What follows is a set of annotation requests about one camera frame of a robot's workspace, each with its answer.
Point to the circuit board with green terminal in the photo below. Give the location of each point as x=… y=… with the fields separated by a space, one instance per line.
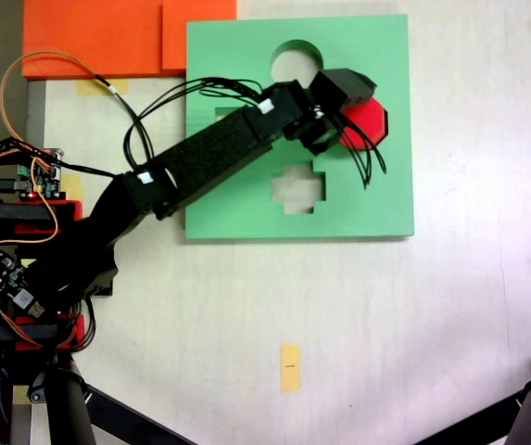
x=42 y=171

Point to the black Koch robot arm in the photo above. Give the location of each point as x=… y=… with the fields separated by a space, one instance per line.
x=214 y=148

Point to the black circuit board with coil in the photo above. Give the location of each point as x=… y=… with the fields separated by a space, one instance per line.
x=8 y=275

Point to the wide yellow tape strip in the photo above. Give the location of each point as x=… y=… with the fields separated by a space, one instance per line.
x=91 y=89

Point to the yellow paper label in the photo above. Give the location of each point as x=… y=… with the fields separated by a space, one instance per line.
x=291 y=371

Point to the red and black base clamp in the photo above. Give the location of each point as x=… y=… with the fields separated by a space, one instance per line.
x=77 y=326
x=72 y=211

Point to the red octagonal pillar block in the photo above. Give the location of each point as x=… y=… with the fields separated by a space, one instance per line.
x=367 y=125

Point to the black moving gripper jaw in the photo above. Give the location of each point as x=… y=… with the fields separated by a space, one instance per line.
x=324 y=138

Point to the green shape-hole board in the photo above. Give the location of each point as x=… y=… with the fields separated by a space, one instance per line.
x=228 y=222

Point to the orange block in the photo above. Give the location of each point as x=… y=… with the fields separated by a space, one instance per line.
x=93 y=37

